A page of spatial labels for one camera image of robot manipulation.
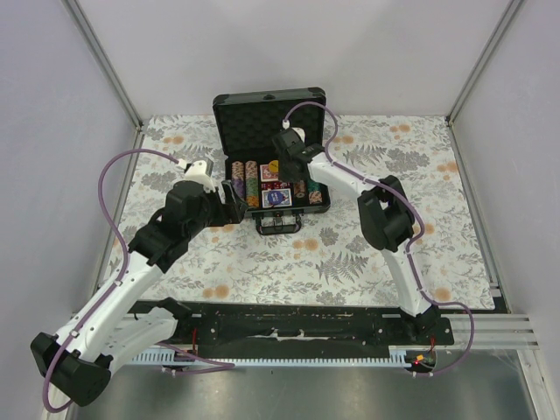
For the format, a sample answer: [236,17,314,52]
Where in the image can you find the yellow big blind button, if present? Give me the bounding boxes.
[268,160,279,173]

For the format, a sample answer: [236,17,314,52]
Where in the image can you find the red card deck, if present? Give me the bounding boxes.
[259,164,279,182]

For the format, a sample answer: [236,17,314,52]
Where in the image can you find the blue small blind button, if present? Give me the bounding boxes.
[266,190,284,207]

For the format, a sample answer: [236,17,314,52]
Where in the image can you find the blue card deck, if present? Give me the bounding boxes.
[262,188,292,208]

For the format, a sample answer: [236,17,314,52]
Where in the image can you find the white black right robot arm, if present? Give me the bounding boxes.
[272,128,440,345]

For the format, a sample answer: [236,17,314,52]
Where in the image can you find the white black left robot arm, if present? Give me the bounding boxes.
[31,181,248,413]

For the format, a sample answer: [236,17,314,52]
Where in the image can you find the black poker set case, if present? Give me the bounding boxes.
[213,87,331,235]

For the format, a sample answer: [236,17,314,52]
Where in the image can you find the poker chip row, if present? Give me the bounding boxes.
[306,180,323,205]
[245,161,259,208]
[231,161,245,200]
[293,180,306,199]

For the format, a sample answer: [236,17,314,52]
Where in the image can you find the leftmost poker chip row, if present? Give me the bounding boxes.
[231,161,245,200]

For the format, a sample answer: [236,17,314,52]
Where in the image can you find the rightmost poker chip row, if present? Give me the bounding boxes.
[306,180,323,205]

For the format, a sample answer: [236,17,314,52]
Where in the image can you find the floral patterned table mat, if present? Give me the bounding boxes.
[119,115,494,310]

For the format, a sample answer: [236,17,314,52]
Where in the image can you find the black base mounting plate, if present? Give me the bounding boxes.
[125,300,455,347]

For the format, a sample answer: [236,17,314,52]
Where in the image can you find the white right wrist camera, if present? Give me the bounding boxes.
[282,119,305,142]

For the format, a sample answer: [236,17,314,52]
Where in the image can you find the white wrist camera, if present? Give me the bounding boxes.
[282,119,305,142]
[176,159,217,193]

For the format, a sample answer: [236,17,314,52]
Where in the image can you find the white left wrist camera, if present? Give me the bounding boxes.
[176,159,217,193]

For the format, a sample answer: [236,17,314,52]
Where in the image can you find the aluminium frame post right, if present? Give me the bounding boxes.
[445,0,525,127]

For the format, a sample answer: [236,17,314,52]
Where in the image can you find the aluminium frame post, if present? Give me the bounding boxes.
[60,0,144,132]
[445,0,525,127]

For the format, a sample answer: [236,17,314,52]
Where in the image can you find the aluminium frame post left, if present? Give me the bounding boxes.
[60,0,144,132]

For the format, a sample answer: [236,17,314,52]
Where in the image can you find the aluminium front rail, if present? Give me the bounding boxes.
[445,313,539,350]

